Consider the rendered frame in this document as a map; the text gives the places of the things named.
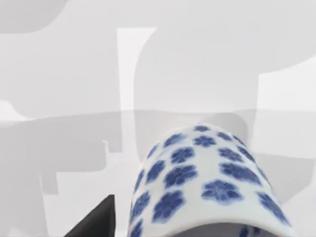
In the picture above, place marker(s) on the white cup with blue flowers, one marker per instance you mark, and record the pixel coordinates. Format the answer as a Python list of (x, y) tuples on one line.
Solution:
[(197, 177)]

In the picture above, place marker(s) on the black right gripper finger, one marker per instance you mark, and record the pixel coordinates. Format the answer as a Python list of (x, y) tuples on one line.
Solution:
[(98, 218)]

